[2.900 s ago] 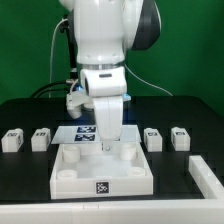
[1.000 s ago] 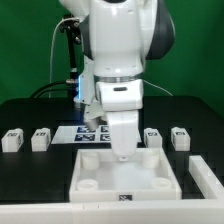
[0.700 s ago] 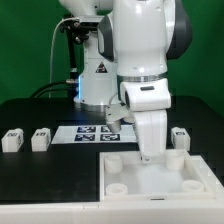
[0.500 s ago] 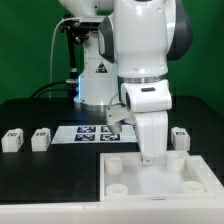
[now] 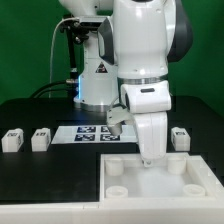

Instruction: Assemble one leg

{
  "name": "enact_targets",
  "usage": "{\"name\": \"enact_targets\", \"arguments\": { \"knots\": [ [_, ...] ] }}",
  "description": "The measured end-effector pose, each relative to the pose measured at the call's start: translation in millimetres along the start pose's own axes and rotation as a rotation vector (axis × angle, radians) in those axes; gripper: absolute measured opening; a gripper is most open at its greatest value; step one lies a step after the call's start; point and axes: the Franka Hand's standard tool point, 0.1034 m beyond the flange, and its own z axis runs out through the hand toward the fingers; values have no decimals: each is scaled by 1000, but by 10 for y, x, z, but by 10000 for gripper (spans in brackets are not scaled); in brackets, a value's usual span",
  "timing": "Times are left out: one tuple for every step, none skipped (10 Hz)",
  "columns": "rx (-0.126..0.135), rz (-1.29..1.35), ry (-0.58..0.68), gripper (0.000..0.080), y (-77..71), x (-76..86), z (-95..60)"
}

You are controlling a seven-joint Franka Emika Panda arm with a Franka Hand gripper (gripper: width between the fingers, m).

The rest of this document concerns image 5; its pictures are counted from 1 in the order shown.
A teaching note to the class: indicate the white sheet with markers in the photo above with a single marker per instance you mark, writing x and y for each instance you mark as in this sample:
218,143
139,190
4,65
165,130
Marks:
92,134

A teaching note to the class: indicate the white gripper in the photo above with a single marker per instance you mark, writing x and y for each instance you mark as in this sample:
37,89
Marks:
151,132

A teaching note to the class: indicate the white square table top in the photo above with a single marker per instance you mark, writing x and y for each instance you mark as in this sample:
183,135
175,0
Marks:
177,175

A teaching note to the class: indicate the black camera on stand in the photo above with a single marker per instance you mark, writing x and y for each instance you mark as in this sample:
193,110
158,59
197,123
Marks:
77,32

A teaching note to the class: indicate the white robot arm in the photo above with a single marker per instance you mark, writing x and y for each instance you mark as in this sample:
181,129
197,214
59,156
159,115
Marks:
126,64

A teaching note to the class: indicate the white obstacle fence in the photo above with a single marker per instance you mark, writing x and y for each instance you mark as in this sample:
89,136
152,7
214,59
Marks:
123,211

